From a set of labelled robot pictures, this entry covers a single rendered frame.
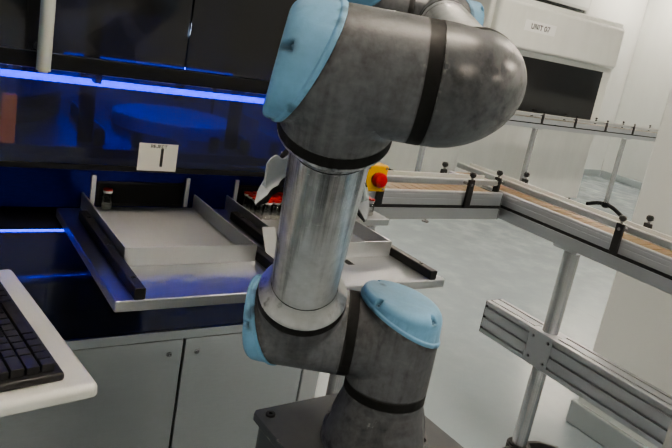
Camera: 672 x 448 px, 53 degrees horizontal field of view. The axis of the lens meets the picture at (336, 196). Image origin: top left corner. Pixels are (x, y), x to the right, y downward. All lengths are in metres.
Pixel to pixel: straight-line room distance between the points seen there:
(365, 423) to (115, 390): 0.87
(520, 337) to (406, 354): 1.45
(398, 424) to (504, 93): 0.50
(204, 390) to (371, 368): 0.93
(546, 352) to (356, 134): 1.73
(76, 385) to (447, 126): 0.67
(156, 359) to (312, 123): 1.15
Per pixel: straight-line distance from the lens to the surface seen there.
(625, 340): 2.80
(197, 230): 1.47
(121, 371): 1.66
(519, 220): 2.26
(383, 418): 0.93
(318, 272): 0.77
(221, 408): 1.83
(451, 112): 0.58
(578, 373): 2.20
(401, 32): 0.58
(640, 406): 2.10
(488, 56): 0.60
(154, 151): 1.47
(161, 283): 1.19
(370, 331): 0.88
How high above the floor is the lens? 1.34
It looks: 13 degrees down
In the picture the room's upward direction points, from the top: 11 degrees clockwise
